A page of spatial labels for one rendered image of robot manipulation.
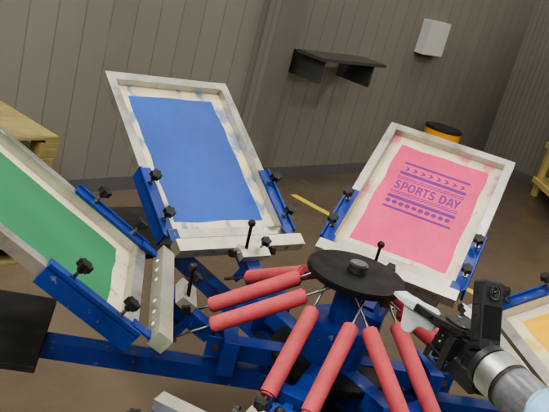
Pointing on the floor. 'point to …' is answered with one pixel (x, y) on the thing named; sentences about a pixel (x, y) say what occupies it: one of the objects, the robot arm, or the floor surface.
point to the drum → (443, 131)
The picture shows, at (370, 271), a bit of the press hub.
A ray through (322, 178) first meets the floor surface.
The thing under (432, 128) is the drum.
